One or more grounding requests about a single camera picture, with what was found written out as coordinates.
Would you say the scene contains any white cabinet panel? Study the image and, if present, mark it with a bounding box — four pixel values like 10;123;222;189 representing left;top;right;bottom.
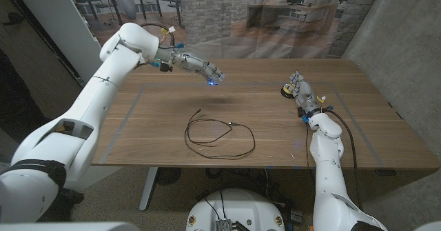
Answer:
10;0;106;83

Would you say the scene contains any yellow button on black base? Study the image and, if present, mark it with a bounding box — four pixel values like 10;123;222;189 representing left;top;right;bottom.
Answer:
280;84;294;99

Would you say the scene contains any thin black USB cable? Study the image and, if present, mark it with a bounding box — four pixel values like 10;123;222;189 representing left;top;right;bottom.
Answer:
184;108;256;161

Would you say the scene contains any black floor cable bundle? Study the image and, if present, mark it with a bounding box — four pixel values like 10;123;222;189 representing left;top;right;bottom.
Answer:
205;168;289;210

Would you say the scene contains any black door handle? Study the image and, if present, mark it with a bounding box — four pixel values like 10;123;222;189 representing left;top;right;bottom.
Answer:
1;12;25;27

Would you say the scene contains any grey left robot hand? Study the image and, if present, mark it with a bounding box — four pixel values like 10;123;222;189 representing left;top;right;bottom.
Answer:
170;50;227;86

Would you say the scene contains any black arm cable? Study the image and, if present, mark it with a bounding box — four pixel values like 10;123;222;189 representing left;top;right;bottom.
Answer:
139;23;177;50
322;108;361;211

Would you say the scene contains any white table leg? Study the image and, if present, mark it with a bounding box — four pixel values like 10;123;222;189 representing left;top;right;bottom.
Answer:
139;167;158;212

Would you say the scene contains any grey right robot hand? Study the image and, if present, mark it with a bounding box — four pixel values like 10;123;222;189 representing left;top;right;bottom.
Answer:
288;70;322;119

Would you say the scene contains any black round fan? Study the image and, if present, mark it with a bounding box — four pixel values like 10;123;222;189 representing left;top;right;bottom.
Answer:
156;168;183;186

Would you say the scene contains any printed office backdrop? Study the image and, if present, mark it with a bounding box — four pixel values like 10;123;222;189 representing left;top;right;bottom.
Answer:
65;0;385;60

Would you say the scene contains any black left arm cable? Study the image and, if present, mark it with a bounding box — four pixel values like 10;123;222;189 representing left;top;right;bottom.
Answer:
139;23;177;50

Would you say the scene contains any white robot torso base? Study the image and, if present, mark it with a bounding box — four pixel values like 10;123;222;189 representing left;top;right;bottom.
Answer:
185;188;286;231

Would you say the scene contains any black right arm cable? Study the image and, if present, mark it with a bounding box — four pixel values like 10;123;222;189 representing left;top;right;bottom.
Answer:
322;108;361;211

